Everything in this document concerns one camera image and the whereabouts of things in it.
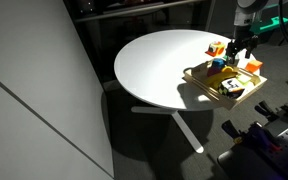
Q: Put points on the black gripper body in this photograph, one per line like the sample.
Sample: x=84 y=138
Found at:
x=243 y=38

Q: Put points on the blue block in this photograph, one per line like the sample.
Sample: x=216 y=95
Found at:
x=218 y=63

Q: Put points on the magenta block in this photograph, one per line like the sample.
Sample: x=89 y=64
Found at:
x=212 y=71

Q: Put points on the near purple clamp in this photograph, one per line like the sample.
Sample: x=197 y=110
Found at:
x=256 y=136

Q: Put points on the yellow banana block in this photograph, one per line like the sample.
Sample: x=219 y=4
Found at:
x=215 y=80

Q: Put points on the orange yellow toy cube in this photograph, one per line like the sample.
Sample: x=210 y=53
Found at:
x=215 y=48

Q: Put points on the purple clamp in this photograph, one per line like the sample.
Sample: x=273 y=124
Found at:
x=269 y=114
x=256 y=136

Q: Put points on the wooden tray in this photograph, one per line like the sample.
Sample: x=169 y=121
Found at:
x=197 y=76

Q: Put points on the light green block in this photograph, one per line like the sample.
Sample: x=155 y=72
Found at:
x=243 y=78

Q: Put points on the teal camera mount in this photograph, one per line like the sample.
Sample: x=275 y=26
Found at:
x=261 y=27

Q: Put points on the dark shelf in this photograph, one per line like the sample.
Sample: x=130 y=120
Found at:
x=89 y=10

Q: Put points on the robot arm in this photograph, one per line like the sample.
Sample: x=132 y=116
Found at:
x=246 y=13

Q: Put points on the round white table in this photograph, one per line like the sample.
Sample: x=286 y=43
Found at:
x=151 y=68

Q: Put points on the patterned cube in tray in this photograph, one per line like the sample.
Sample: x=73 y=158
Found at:
x=231 y=88

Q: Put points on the far purple clamp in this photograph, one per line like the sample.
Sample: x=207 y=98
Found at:
x=269 y=114

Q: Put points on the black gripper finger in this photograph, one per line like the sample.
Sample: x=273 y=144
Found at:
x=231 y=53
x=249 y=49

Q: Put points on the orange block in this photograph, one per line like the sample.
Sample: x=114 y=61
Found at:
x=253 y=65

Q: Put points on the yellow round block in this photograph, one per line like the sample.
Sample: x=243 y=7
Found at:
x=227 y=69

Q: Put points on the black mounting plate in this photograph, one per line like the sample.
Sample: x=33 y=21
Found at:
x=241 y=163

